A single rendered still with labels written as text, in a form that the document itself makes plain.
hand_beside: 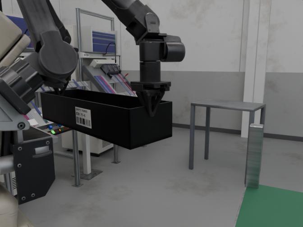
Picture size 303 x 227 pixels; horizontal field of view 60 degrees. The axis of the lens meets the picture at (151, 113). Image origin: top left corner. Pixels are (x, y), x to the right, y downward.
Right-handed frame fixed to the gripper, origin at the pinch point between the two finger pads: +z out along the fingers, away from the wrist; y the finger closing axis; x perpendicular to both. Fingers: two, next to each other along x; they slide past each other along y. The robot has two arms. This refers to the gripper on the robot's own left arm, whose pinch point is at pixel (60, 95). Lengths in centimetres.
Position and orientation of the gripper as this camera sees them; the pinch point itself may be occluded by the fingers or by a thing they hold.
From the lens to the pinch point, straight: 121.1
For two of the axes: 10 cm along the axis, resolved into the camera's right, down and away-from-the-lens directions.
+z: 0.0, 9.8, 2.0
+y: -7.0, -1.4, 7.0
